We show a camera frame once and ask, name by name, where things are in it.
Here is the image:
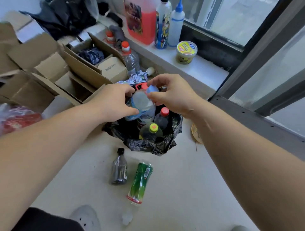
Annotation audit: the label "black shorts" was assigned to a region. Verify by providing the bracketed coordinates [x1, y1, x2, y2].
[11, 207, 85, 231]

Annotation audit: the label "small dark bottle black cap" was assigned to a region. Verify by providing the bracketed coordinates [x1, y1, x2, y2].
[109, 148, 128, 186]

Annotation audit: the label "tall clear bottle red cap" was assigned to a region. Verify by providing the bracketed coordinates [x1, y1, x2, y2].
[121, 41, 141, 77]

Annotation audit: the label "small printed cardboard box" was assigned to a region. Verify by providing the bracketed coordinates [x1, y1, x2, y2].
[97, 56, 128, 84]

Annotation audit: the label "black plastic bag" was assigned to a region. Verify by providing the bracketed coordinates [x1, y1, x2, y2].
[20, 0, 98, 41]

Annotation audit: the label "green-label plastic bottle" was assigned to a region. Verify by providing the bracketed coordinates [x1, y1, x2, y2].
[122, 162, 154, 226]

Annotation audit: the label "crumpled printed wrapper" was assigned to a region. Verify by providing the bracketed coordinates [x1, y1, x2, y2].
[116, 70, 149, 86]

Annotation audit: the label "round yellowish disc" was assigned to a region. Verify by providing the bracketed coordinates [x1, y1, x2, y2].
[191, 123, 204, 145]

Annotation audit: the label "clear bottle with white label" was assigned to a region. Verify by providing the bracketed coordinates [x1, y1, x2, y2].
[137, 106, 156, 130]

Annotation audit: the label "white window sill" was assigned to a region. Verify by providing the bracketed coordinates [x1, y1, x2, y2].
[95, 13, 230, 100]

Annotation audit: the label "person's left forearm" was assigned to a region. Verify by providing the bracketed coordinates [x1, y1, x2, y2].
[0, 99, 105, 231]

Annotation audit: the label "person's right hand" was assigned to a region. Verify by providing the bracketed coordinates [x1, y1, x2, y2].
[146, 73, 203, 119]

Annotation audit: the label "white squeeze bottle blue nozzle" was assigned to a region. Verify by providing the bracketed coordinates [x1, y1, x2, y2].
[167, 0, 185, 48]

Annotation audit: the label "person's left hand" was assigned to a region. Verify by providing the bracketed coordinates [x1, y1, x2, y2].
[89, 83, 139, 123]

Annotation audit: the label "black trash bag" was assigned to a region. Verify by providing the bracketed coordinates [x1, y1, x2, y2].
[102, 105, 183, 157]

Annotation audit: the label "white shoe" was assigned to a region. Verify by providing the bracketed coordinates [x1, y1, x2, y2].
[69, 204, 102, 231]

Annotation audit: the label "dark blue plastic bag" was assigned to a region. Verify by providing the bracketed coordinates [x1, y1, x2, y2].
[77, 47, 105, 66]

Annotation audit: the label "clear blue-label plastic bottle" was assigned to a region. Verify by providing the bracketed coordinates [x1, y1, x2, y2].
[125, 89, 158, 122]

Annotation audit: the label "bottle with yellow-green cap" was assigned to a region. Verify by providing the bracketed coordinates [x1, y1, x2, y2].
[139, 122, 164, 141]

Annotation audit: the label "small bottle with red cap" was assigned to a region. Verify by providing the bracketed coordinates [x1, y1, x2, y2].
[105, 30, 116, 46]

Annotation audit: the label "person's right forearm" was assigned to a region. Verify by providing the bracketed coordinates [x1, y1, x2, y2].
[188, 98, 305, 231]

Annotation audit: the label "dark bottle with red cap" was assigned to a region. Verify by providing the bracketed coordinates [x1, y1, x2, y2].
[154, 107, 170, 130]

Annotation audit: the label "red liquid jug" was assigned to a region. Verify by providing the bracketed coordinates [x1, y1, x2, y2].
[124, 0, 158, 46]

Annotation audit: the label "grey cloth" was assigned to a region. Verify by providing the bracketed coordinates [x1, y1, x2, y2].
[109, 25, 126, 48]

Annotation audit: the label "large open cardboard box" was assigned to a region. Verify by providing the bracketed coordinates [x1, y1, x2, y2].
[61, 32, 128, 89]

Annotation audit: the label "yellow instant noodle cup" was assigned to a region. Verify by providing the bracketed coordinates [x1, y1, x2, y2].
[176, 40, 198, 65]

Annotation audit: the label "dark window frame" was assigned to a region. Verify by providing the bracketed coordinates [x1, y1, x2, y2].
[179, 0, 305, 162]

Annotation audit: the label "red plastic bag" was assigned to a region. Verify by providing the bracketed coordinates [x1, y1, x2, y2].
[0, 103, 44, 136]

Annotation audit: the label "bottle with colourful label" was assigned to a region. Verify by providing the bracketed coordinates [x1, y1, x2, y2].
[155, 0, 172, 50]

